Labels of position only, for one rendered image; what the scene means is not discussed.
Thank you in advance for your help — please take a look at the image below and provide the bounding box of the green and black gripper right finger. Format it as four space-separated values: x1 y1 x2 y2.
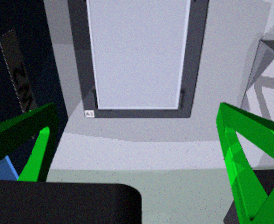
216 102 274 224

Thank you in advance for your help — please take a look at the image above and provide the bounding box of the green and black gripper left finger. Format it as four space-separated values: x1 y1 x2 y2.
0 103 59 182

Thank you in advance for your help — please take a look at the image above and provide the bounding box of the blue open-top bin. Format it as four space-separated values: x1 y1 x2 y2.
0 0 68 181

